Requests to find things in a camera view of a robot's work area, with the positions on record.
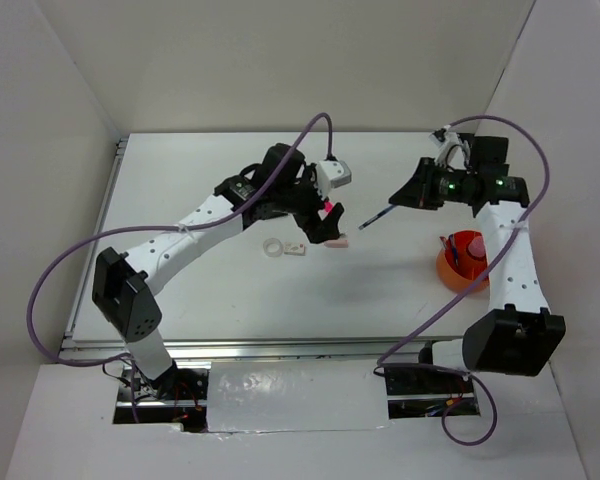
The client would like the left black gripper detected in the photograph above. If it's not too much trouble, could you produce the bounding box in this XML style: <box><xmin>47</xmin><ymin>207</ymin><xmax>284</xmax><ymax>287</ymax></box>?
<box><xmin>272</xmin><ymin>163</ymin><xmax>342</xmax><ymax>243</ymax></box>

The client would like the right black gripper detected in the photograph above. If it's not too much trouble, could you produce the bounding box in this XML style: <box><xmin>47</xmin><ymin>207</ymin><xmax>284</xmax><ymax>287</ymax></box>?
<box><xmin>389</xmin><ymin>156</ymin><xmax>477</xmax><ymax>210</ymax></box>

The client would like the pink cap black highlighter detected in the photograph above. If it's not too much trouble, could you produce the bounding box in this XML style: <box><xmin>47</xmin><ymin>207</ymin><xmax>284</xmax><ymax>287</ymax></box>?
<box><xmin>319</xmin><ymin>201</ymin><xmax>334</xmax><ymax>219</ymax></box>

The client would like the blue clear barrel pen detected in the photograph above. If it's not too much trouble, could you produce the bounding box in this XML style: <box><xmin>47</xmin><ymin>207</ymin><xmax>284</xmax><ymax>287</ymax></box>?
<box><xmin>358</xmin><ymin>205</ymin><xmax>397</xmax><ymax>231</ymax></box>

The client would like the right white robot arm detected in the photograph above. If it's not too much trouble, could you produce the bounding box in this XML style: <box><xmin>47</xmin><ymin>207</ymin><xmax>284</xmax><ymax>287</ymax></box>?
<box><xmin>389</xmin><ymin>130</ymin><xmax>566</xmax><ymax>392</ymax></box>

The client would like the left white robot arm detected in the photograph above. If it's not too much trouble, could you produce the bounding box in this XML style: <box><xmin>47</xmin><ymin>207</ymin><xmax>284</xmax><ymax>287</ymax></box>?
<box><xmin>92</xmin><ymin>143</ymin><xmax>352</xmax><ymax>399</ymax></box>

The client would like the pink eraser with sharpener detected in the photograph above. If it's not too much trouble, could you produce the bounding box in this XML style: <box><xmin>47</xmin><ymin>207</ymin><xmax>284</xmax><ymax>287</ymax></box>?
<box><xmin>324</xmin><ymin>235</ymin><xmax>349</xmax><ymax>249</ymax></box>

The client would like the white staples box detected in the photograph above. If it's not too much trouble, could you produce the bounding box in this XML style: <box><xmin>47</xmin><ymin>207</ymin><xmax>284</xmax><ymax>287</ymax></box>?
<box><xmin>283</xmin><ymin>242</ymin><xmax>306</xmax><ymax>256</ymax></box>

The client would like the clear tape roll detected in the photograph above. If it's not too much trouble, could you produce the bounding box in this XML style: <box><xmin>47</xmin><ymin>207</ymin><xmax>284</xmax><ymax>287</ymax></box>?
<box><xmin>262</xmin><ymin>238</ymin><xmax>284</xmax><ymax>258</ymax></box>

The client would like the orange round organizer container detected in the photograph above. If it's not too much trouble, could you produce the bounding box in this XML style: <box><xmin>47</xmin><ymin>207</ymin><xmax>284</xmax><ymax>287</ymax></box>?
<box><xmin>436</xmin><ymin>230</ymin><xmax>488</xmax><ymax>293</ymax></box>

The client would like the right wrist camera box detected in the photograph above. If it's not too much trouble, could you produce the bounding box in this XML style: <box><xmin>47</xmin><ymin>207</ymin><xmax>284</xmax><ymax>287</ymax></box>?
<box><xmin>429</xmin><ymin>125</ymin><xmax>471</xmax><ymax>168</ymax></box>

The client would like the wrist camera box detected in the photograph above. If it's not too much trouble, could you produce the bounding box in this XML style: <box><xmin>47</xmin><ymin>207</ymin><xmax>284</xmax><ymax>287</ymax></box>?
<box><xmin>316</xmin><ymin>159</ymin><xmax>352</xmax><ymax>197</ymax></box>
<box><xmin>429</xmin><ymin>125</ymin><xmax>471</xmax><ymax>168</ymax></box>

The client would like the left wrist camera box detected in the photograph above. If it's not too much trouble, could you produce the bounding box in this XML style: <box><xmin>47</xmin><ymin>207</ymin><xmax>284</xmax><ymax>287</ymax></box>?
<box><xmin>316</xmin><ymin>159</ymin><xmax>352</xmax><ymax>197</ymax></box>

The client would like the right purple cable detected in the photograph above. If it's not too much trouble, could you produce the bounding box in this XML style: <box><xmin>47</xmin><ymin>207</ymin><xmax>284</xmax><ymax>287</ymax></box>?
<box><xmin>373</xmin><ymin>114</ymin><xmax>551</xmax><ymax>446</ymax></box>

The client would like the purple cable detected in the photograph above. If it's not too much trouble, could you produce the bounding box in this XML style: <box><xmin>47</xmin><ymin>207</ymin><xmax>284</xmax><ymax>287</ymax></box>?
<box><xmin>373</xmin><ymin>114</ymin><xmax>551</xmax><ymax>446</ymax></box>
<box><xmin>27</xmin><ymin>112</ymin><xmax>335</xmax><ymax>426</ymax></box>

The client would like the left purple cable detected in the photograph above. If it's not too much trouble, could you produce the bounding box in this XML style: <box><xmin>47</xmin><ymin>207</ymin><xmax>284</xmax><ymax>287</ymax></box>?
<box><xmin>27</xmin><ymin>112</ymin><xmax>335</xmax><ymax>426</ymax></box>

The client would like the aluminium table frame rail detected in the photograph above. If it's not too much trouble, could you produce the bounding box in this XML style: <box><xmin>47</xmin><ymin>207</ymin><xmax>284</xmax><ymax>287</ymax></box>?
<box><xmin>57</xmin><ymin>132</ymin><xmax>481</xmax><ymax>364</ymax></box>

